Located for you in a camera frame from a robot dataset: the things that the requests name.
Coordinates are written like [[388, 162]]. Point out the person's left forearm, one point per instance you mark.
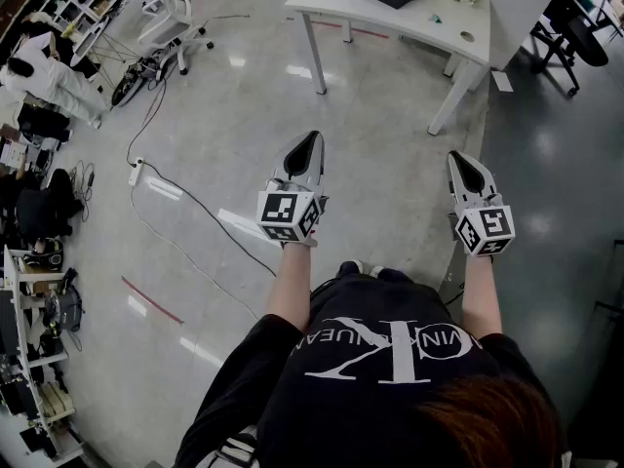
[[290, 285]]

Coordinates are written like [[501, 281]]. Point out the black backpack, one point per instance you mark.
[[39, 207]]

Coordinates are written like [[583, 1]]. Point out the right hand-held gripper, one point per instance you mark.
[[492, 224]]

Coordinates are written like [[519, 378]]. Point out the person's white shoe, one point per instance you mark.
[[352, 266], [376, 271]]

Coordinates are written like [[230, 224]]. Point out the white power strip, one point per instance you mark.
[[136, 171]]

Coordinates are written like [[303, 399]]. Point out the white cluttered equipment rack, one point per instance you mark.
[[17, 300]]

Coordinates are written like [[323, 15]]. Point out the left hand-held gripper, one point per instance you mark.
[[278, 210]]

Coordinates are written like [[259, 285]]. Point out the red floor tape strip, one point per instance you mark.
[[153, 301]]

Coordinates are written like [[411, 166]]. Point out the person's black printed shirt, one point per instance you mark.
[[341, 407]]

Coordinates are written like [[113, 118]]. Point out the white table leg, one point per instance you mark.
[[316, 54], [347, 31], [452, 65], [451, 100]]

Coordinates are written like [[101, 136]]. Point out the person's black trousers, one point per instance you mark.
[[361, 281]]

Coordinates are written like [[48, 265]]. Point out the person's right forearm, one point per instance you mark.
[[480, 295]]

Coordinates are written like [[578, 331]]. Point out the white paper sheet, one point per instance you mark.
[[502, 81]]

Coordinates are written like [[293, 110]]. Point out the black white headset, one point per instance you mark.
[[44, 254]]

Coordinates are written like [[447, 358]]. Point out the green binder clip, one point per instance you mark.
[[434, 18]]

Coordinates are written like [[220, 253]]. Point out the white office chair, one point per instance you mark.
[[166, 22]]

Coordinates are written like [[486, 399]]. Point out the person's right white shoe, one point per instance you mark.
[[376, 271]]

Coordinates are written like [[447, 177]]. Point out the person's left white shoe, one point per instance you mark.
[[352, 266]]

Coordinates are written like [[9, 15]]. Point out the black wheeled device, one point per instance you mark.
[[124, 90]]

